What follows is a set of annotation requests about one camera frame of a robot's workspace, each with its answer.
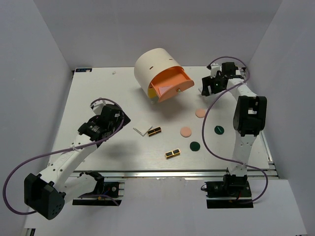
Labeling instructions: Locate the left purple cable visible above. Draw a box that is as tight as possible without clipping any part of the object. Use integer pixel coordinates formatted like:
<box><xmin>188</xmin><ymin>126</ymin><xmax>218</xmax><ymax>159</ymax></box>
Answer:
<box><xmin>2</xmin><ymin>97</ymin><xmax>124</xmax><ymax>215</ymax></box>

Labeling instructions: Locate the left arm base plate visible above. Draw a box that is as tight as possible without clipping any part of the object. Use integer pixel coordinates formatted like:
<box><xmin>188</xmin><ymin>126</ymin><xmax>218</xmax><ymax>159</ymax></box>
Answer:
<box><xmin>72</xmin><ymin>179</ymin><xmax>125</xmax><ymax>207</ymax></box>

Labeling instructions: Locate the green puff with ribbon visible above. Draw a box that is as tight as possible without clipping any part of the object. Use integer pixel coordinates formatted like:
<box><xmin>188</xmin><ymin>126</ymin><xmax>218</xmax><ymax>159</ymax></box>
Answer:
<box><xmin>214</xmin><ymin>125</ymin><xmax>224</xmax><ymax>135</ymax></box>

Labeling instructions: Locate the blue corner label left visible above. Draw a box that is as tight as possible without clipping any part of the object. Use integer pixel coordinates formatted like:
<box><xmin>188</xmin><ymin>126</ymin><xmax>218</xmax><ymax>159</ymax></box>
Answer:
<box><xmin>75</xmin><ymin>68</ymin><xmax>92</xmax><ymax>73</ymax></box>

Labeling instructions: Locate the purple cable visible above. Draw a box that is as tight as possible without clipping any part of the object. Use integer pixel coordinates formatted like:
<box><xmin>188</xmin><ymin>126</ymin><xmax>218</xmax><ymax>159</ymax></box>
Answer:
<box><xmin>2</xmin><ymin>97</ymin><xmax>124</xmax><ymax>215</ymax></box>
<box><xmin>201</xmin><ymin>56</ymin><xmax>269</xmax><ymax>205</ymax></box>

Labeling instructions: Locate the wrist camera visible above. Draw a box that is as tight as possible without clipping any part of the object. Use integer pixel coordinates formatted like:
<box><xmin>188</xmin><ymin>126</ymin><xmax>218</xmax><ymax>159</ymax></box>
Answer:
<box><xmin>90</xmin><ymin>100</ymin><xmax>106</xmax><ymax>115</ymax></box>
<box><xmin>207</xmin><ymin>63</ymin><xmax>221</xmax><ymax>77</ymax></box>

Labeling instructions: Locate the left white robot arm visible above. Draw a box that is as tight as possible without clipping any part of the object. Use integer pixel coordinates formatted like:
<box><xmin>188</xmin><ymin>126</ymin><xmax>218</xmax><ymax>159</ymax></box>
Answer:
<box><xmin>24</xmin><ymin>104</ymin><xmax>130</xmax><ymax>220</ymax></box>

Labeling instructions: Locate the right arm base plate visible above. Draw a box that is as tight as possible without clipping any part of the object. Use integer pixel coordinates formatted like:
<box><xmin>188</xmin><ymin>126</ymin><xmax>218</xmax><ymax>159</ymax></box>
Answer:
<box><xmin>200</xmin><ymin>181</ymin><xmax>253</xmax><ymax>209</ymax></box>

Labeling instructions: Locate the peach round makeup puff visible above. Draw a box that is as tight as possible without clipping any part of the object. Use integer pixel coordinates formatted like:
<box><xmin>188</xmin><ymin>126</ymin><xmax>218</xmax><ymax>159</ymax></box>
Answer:
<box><xmin>195</xmin><ymin>109</ymin><xmax>206</xmax><ymax>118</ymax></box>
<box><xmin>180</xmin><ymin>127</ymin><xmax>192</xmax><ymax>138</ymax></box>

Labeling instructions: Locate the white cylindrical drawer organizer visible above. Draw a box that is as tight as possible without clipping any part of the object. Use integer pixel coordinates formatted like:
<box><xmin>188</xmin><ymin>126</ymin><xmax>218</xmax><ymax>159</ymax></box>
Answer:
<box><xmin>134</xmin><ymin>48</ymin><xmax>181</xmax><ymax>96</ymax></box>

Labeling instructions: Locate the plain dark green puff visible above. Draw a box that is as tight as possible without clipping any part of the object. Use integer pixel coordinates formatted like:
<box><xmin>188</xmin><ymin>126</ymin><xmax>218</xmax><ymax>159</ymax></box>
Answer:
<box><xmin>189</xmin><ymin>141</ymin><xmax>201</xmax><ymax>151</ymax></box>

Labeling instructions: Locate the yellow drawer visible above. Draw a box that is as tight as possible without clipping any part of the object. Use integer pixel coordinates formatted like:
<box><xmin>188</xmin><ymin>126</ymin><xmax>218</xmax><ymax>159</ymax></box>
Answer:
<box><xmin>148</xmin><ymin>88</ymin><xmax>157</xmax><ymax>99</ymax></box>

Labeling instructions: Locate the pink square makeup pad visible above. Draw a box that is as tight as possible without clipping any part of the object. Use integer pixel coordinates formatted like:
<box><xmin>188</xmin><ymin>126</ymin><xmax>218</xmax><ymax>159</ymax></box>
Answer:
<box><xmin>158</xmin><ymin>86</ymin><xmax>175</xmax><ymax>98</ymax></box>

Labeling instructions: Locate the white square makeup pad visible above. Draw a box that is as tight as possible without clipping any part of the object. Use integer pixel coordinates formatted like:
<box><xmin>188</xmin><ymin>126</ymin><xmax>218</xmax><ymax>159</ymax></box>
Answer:
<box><xmin>133</xmin><ymin>125</ymin><xmax>152</xmax><ymax>137</ymax></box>

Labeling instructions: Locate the white foam board front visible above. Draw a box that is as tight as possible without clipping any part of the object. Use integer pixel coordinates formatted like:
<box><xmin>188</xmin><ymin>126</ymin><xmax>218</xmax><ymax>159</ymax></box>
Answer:
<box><xmin>25</xmin><ymin>178</ymin><xmax>306</xmax><ymax>236</ymax></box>

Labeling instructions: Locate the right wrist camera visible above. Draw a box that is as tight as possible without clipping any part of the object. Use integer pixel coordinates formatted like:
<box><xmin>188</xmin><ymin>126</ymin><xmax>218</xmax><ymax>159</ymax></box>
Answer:
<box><xmin>207</xmin><ymin>63</ymin><xmax>221</xmax><ymax>77</ymax></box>

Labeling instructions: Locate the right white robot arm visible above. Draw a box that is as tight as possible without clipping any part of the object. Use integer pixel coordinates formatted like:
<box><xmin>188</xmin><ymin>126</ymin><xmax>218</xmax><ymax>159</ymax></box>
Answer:
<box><xmin>200</xmin><ymin>62</ymin><xmax>267</xmax><ymax>196</ymax></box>

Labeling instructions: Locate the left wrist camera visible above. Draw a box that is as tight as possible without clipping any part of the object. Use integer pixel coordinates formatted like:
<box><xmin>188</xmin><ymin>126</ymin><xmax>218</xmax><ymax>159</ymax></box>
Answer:
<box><xmin>90</xmin><ymin>100</ymin><xmax>106</xmax><ymax>115</ymax></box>

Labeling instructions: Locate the orange top drawer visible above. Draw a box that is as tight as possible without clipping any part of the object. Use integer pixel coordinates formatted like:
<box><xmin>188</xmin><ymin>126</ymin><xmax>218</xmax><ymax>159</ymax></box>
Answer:
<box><xmin>148</xmin><ymin>66</ymin><xmax>194</xmax><ymax>102</ymax></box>

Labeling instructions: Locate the black gold lipstick case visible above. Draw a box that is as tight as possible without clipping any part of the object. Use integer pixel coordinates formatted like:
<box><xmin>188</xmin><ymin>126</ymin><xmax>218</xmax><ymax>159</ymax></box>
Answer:
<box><xmin>147</xmin><ymin>127</ymin><xmax>161</xmax><ymax>137</ymax></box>
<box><xmin>165</xmin><ymin>148</ymin><xmax>181</xmax><ymax>159</ymax></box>

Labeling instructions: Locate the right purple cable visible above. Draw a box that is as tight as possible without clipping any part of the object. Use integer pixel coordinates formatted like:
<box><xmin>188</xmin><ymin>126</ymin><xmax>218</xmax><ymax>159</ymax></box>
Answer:
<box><xmin>201</xmin><ymin>56</ymin><xmax>269</xmax><ymax>205</ymax></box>

